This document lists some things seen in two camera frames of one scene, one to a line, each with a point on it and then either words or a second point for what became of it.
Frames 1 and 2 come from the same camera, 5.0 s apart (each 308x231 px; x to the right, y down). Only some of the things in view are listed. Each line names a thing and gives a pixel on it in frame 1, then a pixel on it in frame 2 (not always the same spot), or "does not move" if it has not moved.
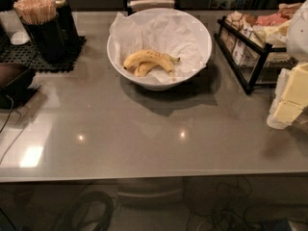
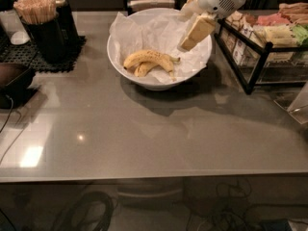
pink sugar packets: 271,19 does not move
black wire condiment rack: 248,57 does not move
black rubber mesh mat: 28,55 does not move
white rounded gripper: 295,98 to 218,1
